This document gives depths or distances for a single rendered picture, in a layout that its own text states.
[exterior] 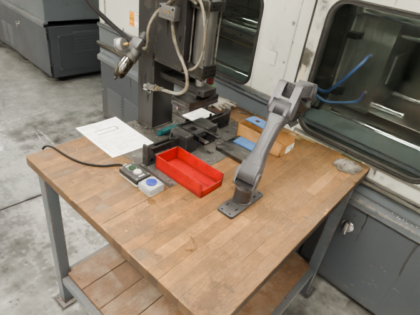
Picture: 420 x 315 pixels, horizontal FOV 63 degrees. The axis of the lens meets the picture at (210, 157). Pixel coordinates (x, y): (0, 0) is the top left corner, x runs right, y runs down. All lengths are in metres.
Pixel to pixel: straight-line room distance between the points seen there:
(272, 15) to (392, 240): 1.28
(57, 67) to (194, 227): 3.62
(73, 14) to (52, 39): 0.37
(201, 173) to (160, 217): 0.30
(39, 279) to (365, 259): 1.77
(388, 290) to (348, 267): 0.22
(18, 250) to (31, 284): 0.27
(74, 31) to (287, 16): 3.06
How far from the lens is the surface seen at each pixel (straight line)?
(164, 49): 1.46
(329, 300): 2.29
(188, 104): 1.36
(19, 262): 2.33
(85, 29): 4.56
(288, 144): 1.67
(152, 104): 1.60
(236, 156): 1.48
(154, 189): 1.23
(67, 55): 4.52
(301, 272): 2.05
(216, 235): 1.12
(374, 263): 2.04
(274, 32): 1.93
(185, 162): 1.41
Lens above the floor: 1.70
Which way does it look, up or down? 33 degrees down
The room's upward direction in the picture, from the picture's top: 8 degrees clockwise
